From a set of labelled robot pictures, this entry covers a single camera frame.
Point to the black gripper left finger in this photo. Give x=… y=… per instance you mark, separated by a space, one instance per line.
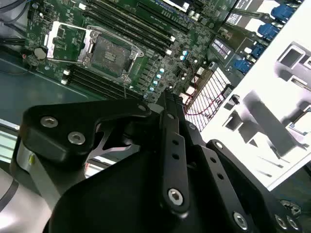
x=60 y=126

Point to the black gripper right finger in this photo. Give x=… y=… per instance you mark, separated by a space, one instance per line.
x=243 y=194

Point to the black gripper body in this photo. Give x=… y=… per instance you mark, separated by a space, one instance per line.
x=121 y=199

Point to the metal socket cover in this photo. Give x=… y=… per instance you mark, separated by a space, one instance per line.
x=49 y=48

